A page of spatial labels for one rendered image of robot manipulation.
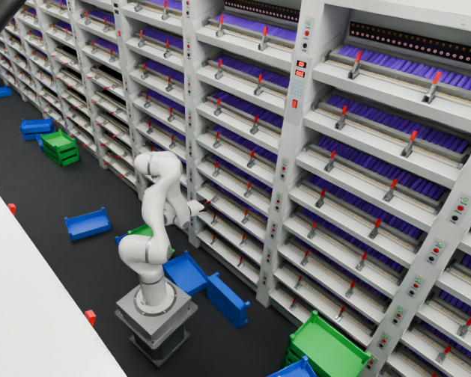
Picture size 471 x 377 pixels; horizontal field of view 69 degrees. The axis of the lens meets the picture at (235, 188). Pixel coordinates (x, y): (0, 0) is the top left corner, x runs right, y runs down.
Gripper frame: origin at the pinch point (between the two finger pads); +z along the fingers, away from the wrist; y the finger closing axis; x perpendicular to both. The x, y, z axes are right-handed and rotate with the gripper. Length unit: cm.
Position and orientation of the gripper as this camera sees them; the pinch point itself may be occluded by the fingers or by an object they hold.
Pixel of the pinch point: (206, 203)
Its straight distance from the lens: 216.0
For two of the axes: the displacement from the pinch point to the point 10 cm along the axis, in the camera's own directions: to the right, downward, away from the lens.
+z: 6.9, -2.5, 6.8
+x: 1.7, -8.5, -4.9
